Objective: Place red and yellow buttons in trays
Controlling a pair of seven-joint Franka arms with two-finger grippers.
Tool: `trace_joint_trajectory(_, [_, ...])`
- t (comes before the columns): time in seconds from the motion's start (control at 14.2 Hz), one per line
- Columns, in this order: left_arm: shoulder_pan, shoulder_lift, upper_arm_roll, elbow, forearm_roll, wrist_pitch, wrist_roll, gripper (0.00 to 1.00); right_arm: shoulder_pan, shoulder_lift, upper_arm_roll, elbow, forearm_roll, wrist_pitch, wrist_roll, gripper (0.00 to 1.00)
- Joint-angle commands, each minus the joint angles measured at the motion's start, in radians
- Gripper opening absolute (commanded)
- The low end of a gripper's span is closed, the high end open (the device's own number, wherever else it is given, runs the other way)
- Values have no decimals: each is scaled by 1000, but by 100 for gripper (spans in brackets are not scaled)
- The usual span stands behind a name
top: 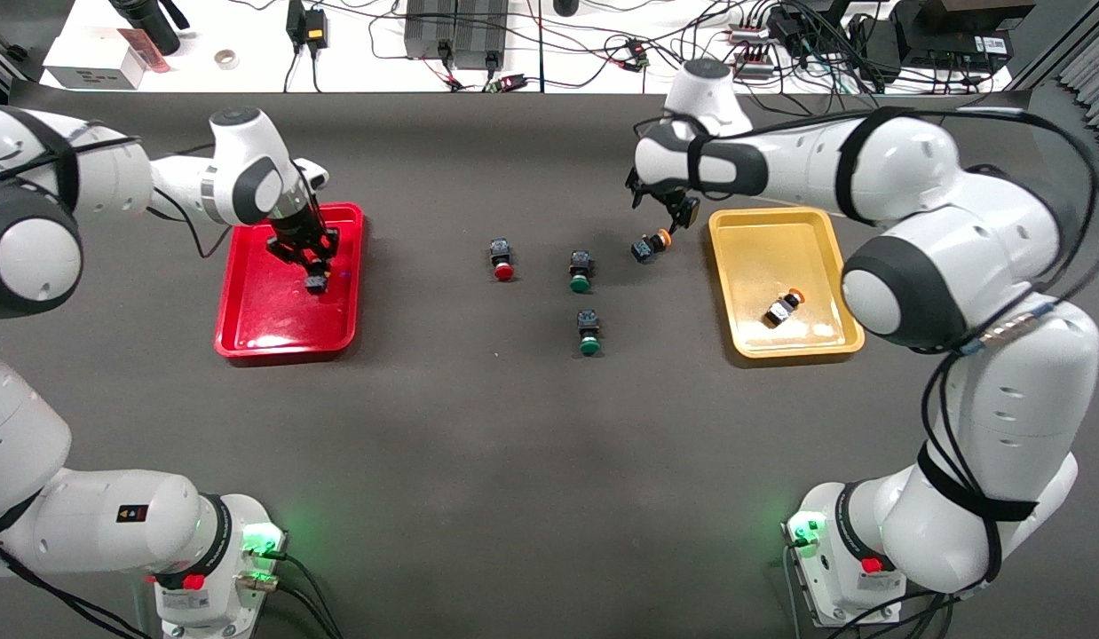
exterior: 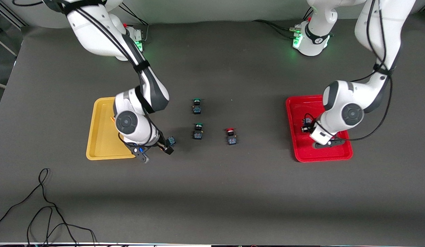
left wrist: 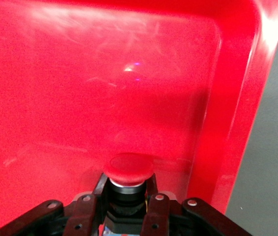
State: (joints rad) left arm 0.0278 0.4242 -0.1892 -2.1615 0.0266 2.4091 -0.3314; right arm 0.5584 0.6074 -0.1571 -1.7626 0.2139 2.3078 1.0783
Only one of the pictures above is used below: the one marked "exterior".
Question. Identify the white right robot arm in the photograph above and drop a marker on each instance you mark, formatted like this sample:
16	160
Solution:
95	37

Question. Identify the green push button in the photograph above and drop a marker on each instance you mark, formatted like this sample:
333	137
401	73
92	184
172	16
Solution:
198	131
197	106

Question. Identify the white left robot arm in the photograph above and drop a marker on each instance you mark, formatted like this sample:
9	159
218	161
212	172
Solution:
349	109

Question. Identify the yellow plastic tray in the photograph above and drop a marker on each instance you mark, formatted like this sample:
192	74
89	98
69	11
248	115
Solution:
101	137

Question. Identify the aluminium frame profile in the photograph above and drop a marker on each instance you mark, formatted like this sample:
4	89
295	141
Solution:
8	15

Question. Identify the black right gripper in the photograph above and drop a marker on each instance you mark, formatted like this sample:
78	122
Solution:
161	143

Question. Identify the red plastic tray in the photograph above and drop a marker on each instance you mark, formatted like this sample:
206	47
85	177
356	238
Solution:
301	147

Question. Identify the red push button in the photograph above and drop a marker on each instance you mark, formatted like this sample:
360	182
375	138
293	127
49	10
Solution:
307	121
231	136

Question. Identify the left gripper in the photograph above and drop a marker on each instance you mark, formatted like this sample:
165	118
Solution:
309	125

